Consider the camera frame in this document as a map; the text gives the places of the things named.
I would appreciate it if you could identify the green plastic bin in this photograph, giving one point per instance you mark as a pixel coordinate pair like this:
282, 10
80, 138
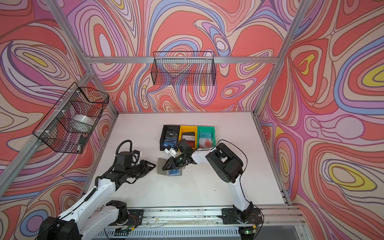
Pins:
207, 130

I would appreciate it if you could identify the pink round-print card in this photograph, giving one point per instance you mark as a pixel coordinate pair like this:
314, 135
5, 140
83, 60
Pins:
205, 141

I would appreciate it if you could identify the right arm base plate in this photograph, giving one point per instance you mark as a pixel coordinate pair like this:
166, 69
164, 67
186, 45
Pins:
232, 216

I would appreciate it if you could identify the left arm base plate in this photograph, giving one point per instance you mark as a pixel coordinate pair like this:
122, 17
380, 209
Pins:
133, 218

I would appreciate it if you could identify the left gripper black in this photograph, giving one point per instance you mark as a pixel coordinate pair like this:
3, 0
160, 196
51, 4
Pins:
144, 167

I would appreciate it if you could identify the black wire basket left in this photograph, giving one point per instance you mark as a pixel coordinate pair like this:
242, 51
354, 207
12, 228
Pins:
57, 133

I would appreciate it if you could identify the aluminium front rail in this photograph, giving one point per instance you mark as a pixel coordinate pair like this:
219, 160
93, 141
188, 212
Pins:
208, 216

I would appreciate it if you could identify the grey card holder wallet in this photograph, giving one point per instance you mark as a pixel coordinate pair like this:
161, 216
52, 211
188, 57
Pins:
164, 169

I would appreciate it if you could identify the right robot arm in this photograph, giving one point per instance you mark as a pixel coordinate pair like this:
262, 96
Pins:
226, 164

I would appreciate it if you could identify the yellow plastic bin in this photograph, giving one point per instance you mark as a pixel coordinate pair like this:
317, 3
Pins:
189, 133

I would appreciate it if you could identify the black wire basket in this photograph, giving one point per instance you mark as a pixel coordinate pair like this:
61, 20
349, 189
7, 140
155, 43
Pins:
57, 133
184, 68

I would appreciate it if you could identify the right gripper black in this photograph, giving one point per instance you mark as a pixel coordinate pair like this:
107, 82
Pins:
171, 162

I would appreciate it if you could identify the blue credit card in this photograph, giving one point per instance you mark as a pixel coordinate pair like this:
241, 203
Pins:
175, 172

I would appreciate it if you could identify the black plastic bin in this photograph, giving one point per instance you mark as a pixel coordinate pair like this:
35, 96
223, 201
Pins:
169, 137

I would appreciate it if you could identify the black wire basket back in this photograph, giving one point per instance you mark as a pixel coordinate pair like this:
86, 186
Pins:
184, 68

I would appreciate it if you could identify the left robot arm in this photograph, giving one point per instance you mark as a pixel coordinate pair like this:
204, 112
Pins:
80, 222

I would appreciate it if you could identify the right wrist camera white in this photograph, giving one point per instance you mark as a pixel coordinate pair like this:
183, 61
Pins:
171, 151

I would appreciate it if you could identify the white tape roll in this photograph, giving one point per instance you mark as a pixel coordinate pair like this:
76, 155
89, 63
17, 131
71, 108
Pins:
82, 123

